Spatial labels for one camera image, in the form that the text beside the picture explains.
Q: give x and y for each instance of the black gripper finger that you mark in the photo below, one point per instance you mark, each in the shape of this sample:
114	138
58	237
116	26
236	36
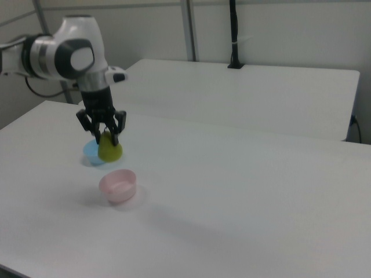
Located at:
87	123
121	123

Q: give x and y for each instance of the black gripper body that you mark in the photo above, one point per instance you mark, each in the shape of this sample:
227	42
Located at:
98	104

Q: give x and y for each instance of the white side table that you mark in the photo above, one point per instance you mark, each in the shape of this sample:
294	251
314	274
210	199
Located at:
232	98

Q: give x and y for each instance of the black mount pole with clamp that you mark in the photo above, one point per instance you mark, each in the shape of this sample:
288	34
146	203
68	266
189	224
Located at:
234	29

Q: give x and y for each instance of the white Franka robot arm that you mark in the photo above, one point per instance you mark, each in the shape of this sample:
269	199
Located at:
78	34

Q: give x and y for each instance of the light blue plastic bowl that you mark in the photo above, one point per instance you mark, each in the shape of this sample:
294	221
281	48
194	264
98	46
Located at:
90	152

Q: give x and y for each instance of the pink plastic bowl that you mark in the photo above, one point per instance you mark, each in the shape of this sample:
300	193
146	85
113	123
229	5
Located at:
121	194

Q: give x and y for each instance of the green pear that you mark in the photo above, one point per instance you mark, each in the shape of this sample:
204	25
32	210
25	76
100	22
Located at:
111	153

